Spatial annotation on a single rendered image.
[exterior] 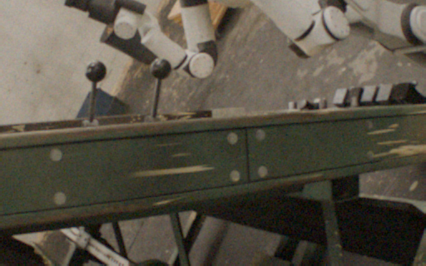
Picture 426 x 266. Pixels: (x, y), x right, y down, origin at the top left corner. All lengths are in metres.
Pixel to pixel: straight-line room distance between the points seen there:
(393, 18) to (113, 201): 1.32
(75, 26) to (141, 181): 6.19
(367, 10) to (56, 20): 5.48
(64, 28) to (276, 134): 6.09
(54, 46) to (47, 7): 0.52
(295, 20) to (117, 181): 0.59
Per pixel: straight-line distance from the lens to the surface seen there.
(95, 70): 0.84
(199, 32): 1.59
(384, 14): 1.74
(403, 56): 1.95
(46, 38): 6.69
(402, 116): 0.96
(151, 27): 1.60
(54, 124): 1.44
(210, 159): 0.69
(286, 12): 1.08
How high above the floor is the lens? 1.71
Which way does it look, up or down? 24 degrees down
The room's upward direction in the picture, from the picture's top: 59 degrees counter-clockwise
